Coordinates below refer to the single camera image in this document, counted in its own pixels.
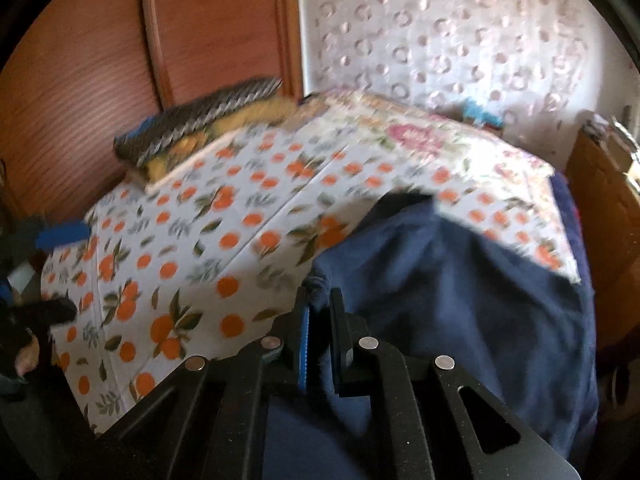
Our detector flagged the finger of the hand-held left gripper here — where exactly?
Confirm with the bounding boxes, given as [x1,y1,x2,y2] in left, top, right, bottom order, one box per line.
[15,297,78,329]
[35,222,91,252]

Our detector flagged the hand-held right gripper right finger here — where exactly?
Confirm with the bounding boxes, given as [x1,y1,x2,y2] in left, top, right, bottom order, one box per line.
[327,287,583,480]

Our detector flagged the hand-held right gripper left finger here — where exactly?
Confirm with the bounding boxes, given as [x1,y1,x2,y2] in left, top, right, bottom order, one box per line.
[60,285,313,480]

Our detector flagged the navy t-shirt with orange print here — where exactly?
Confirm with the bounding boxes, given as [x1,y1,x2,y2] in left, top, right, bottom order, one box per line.
[262,192,598,480]

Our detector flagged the person's left hand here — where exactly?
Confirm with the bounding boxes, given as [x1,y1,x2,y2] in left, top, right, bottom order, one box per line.
[12,332,41,378]

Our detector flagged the white orange-print bed sheet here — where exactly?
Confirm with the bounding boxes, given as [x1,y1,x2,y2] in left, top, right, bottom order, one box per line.
[40,125,581,436]

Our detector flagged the wooden wardrobe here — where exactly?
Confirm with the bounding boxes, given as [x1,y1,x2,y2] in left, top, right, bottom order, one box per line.
[0,0,303,221]

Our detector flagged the patterned pillows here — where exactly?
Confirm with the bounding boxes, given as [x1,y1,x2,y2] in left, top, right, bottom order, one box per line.
[114,77,283,166]

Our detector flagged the yellow knitted folded cloth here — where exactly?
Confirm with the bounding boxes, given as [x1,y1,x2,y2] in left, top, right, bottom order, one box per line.
[142,95,301,183]

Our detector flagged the floral blanket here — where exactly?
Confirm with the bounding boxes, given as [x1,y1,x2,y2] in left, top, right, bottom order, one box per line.
[300,89,556,181]

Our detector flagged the navy blanket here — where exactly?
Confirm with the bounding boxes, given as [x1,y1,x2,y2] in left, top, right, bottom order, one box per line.
[550,172,586,241]

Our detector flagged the blue box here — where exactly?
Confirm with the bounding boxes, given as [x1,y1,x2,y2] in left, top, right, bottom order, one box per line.
[460,100,503,128]

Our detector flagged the wooden cabinet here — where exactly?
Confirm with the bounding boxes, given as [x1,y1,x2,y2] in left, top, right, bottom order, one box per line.
[565,127,640,361]

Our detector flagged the sheer curtain with circles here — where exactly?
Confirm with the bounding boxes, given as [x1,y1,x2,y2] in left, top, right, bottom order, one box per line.
[297,0,596,133]

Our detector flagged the stack of papers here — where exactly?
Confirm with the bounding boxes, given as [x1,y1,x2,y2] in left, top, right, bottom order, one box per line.
[582,110,613,138]

